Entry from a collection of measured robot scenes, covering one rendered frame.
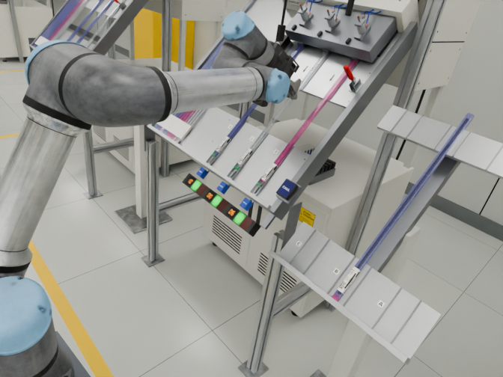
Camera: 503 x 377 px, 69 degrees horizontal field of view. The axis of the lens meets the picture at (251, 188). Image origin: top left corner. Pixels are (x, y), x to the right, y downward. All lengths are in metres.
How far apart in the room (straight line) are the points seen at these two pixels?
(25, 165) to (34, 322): 0.26
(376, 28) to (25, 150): 0.97
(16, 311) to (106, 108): 0.35
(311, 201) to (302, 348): 0.63
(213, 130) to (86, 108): 0.72
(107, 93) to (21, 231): 0.31
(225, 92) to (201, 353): 1.09
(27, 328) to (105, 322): 0.99
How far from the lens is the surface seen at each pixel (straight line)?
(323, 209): 1.33
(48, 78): 0.71
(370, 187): 1.45
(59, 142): 0.73
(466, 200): 2.91
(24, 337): 0.71
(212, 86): 0.73
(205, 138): 1.30
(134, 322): 1.67
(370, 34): 1.22
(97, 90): 0.62
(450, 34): 1.56
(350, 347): 1.17
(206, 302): 1.73
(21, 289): 0.74
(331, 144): 1.10
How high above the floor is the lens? 1.28
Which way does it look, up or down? 30 degrees down
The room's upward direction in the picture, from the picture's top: 9 degrees clockwise
